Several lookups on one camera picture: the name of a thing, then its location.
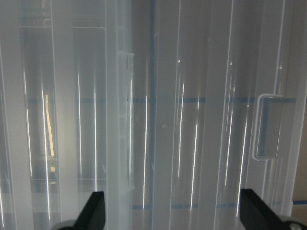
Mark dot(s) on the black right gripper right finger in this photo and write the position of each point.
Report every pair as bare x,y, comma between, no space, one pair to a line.
255,214

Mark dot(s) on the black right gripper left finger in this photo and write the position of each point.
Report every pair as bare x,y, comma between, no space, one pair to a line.
93,215

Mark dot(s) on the clear plastic box lid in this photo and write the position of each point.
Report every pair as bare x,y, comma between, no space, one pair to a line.
211,100

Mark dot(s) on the clear plastic storage box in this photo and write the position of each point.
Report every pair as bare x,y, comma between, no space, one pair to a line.
65,111

